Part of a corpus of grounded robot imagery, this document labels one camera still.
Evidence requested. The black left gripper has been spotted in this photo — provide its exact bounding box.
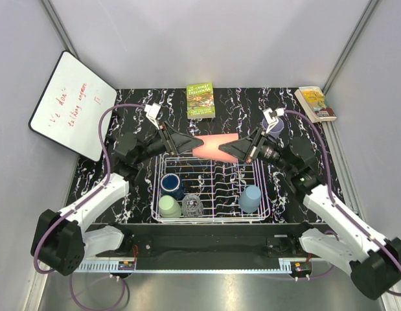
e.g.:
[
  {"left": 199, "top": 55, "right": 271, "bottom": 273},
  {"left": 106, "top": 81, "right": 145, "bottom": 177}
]
[{"left": 134, "top": 121, "right": 203, "bottom": 165}]

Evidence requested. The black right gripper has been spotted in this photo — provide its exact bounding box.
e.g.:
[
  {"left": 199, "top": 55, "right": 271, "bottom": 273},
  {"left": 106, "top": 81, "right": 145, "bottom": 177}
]
[{"left": 220, "top": 127, "right": 295, "bottom": 174}]

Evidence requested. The pink plastic cup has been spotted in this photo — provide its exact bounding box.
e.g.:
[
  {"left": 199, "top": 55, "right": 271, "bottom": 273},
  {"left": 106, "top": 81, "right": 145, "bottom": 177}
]
[{"left": 192, "top": 133, "right": 238, "bottom": 163}]

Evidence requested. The lilac plastic cup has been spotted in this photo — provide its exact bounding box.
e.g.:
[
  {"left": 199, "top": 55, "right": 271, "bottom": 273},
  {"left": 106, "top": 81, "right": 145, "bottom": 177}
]
[{"left": 261, "top": 118, "right": 284, "bottom": 139}]

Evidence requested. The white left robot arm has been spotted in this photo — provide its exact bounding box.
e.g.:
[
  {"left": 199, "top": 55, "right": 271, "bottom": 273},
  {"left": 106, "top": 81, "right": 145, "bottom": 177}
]
[{"left": 30, "top": 122, "right": 203, "bottom": 276}]

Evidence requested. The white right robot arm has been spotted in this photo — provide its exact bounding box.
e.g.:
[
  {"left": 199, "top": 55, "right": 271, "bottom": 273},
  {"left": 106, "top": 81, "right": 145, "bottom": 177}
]
[{"left": 219, "top": 129, "right": 401, "bottom": 300}]

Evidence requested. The green paperback book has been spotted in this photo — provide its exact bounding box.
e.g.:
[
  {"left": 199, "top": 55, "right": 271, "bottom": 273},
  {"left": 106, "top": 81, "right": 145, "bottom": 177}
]
[{"left": 186, "top": 82, "right": 216, "bottom": 120}]

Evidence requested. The dark blue ceramic mug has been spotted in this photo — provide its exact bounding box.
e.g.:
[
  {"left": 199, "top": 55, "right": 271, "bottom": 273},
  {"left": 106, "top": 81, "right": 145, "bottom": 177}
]
[{"left": 160, "top": 173, "right": 185, "bottom": 201}]

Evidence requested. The light blue plastic cup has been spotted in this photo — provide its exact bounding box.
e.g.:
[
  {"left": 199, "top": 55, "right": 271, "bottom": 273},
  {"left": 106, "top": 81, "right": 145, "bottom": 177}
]
[{"left": 238, "top": 185, "right": 262, "bottom": 213}]

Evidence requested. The clear glass cup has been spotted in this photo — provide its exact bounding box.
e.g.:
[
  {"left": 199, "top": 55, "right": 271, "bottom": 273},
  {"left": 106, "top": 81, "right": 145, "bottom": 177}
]
[{"left": 181, "top": 194, "right": 203, "bottom": 218}]

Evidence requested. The light green plastic cup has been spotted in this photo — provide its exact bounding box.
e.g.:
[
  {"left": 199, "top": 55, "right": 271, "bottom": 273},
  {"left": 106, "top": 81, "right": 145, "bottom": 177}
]
[{"left": 158, "top": 195, "right": 181, "bottom": 218}]

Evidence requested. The yellow paperback book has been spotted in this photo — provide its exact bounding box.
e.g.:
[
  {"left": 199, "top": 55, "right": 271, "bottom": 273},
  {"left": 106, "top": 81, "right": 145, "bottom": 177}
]
[{"left": 295, "top": 86, "right": 337, "bottom": 123}]

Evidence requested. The white whiteboard with red writing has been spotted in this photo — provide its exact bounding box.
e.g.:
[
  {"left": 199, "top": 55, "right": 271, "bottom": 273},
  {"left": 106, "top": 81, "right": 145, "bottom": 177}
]
[{"left": 29, "top": 51, "right": 117, "bottom": 161}]

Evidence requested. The right orange connector board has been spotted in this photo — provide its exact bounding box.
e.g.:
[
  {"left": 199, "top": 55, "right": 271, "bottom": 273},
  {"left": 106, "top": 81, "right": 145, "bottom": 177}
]
[{"left": 293, "top": 262, "right": 312, "bottom": 272}]

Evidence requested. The orange connector board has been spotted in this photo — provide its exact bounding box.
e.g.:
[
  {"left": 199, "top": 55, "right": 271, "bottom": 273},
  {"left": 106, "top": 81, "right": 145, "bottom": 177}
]
[
  {"left": 293, "top": 262, "right": 312, "bottom": 272},
  {"left": 118, "top": 260, "right": 135, "bottom": 270}
]

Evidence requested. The left orange connector board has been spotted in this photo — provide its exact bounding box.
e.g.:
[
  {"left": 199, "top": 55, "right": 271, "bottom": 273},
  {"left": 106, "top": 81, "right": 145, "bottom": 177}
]
[{"left": 118, "top": 260, "right": 135, "bottom": 270}]

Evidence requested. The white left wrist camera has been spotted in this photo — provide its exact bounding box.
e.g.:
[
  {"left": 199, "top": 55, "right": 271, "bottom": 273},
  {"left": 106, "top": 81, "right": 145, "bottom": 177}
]
[{"left": 144, "top": 103, "right": 161, "bottom": 129}]

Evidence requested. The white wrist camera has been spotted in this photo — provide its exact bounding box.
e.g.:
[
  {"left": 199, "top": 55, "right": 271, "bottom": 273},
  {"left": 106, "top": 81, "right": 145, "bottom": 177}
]
[
  {"left": 263, "top": 108, "right": 284, "bottom": 130},
  {"left": 144, "top": 103, "right": 161, "bottom": 129}
]

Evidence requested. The white wire dish rack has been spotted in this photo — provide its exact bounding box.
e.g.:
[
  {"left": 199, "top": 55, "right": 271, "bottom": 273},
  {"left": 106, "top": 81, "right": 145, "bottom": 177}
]
[{"left": 151, "top": 152, "right": 271, "bottom": 224}]

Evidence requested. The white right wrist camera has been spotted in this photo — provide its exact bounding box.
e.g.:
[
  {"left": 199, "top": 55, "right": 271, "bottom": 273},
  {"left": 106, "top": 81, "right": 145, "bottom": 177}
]
[{"left": 263, "top": 108, "right": 284, "bottom": 130}]

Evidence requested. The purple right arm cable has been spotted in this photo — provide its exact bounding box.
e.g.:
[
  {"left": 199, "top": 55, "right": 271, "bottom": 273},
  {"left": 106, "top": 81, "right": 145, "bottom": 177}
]
[{"left": 282, "top": 109, "right": 401, "bottom": 288}]

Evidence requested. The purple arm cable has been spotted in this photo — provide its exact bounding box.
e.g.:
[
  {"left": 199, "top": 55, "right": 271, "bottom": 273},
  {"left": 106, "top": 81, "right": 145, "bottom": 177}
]
[
  {"left": 282, "top": 109, "right": 401, "bottom": 288},
  {"left": 33, "top": 103, "right": 148, "bottom": 273}
]

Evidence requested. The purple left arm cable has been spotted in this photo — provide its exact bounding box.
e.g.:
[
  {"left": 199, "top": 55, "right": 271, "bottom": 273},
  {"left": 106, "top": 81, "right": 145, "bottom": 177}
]
[{"left": 33, "top": 103, "right": 148, "bottom": 273}]

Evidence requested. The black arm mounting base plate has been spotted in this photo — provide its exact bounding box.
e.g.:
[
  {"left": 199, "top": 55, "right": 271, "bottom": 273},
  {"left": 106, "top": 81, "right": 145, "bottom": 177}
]
[{"left": 95, "top": 222, "right": 350, "bottom": 271}]

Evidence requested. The slotted cable duct rail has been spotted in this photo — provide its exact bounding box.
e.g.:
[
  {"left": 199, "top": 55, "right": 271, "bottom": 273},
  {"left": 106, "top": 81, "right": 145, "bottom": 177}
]
[{"left": 75, "top": 260, "right": 134, "bottom": 273}]

